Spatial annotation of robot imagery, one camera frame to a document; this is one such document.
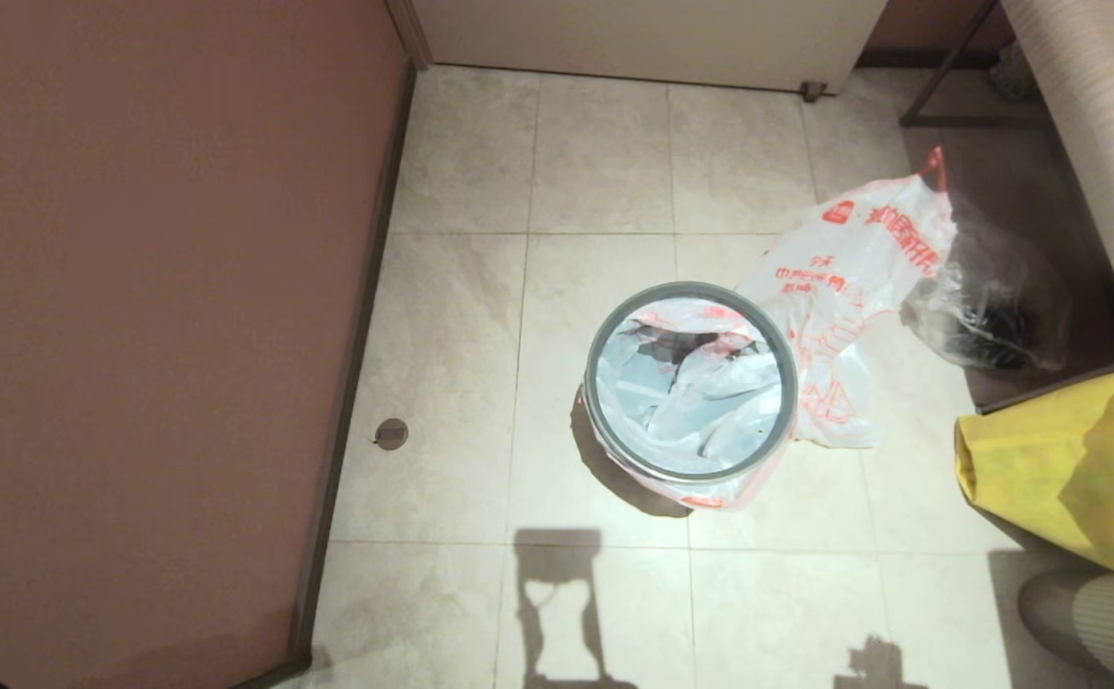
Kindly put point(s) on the small round grey floor disc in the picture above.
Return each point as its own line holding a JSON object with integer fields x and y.
{"x": 390, "y": 433}

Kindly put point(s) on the white door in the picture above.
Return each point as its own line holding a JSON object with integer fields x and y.
{"x": 653, "y": 38}

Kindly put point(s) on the yellow fabric bag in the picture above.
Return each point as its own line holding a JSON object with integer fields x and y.
{"x": 1045, "y": 469}

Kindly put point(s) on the small woven basket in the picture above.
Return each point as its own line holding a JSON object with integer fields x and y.
{"x": 1012, "y": 75}

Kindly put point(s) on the dark metal furniture frame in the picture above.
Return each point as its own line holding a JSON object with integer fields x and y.
{"x": 973, "y": 122}

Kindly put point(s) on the grey ribbed round object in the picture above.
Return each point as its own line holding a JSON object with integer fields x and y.
{"x": 1112, "y": 632}

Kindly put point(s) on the small metal door stop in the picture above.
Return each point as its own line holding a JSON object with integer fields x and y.
{"x": 813, "y": 91}

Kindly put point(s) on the dark furniture frame bar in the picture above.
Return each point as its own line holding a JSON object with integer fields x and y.
{"x": 1074, "y": 384}

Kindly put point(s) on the beige striped upholstered seat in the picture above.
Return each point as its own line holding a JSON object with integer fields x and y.
{"x": 1112, "y": 144}

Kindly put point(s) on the clear bag with dark contents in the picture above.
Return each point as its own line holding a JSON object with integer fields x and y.
{"x": 997, "y": 306}

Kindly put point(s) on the white red-printed plastic bag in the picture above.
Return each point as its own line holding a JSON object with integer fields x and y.
{"x": 701, "y": 402}
{"x": 844, "y": 277}

